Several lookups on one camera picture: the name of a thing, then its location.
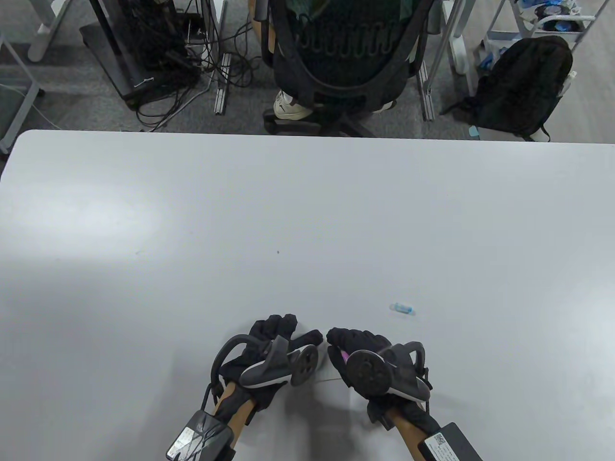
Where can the person's left hand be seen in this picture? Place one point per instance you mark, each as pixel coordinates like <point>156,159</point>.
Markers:
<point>274,329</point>

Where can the person's right hand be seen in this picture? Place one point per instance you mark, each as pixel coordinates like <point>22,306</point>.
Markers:
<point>360,341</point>

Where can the white lined letter paper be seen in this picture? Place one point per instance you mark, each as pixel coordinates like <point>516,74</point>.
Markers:
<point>329,372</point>

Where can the clear blue marker cap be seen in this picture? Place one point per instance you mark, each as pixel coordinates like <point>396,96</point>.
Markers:
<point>403,309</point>

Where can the person's right forearm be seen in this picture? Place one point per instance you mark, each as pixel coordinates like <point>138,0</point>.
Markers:
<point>408,432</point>

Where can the person's left forearm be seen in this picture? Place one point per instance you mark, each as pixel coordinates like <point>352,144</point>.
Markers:
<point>235,413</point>

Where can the grey right hand tracker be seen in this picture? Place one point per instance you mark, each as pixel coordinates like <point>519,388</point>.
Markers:
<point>370,372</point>

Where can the grey hand tracker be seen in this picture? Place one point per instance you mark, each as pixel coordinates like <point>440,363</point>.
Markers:
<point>269,370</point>
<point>370,372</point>

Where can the grey left hand tracker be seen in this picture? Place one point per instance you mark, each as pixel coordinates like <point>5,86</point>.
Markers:
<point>269,370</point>

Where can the blue sticky note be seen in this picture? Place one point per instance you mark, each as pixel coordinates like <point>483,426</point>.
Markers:
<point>474,132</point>

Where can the black mesh office chair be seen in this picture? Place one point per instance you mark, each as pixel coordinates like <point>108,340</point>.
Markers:
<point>350,48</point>

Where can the black backpack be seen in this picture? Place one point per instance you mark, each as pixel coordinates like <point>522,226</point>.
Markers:
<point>523,86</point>

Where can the black equipment stand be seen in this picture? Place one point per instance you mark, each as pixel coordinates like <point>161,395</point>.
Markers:
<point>120,62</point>

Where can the white cart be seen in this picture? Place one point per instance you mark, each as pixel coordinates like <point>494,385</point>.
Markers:
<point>528,24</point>

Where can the white desk leg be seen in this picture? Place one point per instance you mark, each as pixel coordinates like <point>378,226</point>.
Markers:
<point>45,33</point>

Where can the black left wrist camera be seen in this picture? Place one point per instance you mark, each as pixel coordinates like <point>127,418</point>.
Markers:
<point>199,437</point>

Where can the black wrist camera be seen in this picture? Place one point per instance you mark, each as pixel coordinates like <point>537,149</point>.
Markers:
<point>449,444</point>
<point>199,437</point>

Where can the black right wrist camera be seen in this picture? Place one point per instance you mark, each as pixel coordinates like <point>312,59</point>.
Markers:
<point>449,444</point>

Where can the aluminium rail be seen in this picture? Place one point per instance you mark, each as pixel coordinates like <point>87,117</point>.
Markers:
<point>222,86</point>
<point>426,96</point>

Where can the white desk frame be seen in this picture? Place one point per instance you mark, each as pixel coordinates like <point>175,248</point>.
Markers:
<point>456,43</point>

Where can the grey desk frame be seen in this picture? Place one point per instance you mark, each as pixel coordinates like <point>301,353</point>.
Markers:
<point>24,101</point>

